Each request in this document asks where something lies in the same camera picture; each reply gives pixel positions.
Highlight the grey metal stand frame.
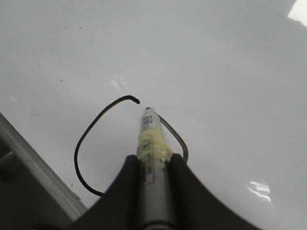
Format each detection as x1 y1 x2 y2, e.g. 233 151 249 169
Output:
0 141 71 230

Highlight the white whiteboard marker with magnet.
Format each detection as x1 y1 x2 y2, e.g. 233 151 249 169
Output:
137 107 176 230

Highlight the white whiteboard with aluminium frame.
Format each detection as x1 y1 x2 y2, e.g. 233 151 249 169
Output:
0 0 307 230

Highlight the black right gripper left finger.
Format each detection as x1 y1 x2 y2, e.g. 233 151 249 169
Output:
65 155 140 230

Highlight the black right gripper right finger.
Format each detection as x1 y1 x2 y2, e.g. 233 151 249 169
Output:
169 154 259 230

